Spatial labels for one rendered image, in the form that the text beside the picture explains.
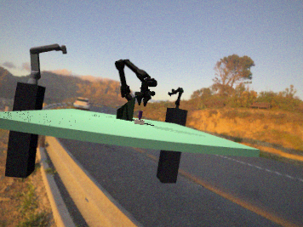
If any beige square block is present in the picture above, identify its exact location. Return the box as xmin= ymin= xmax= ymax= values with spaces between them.
xmin=134 ymin=119 xmax=145 ymax=125

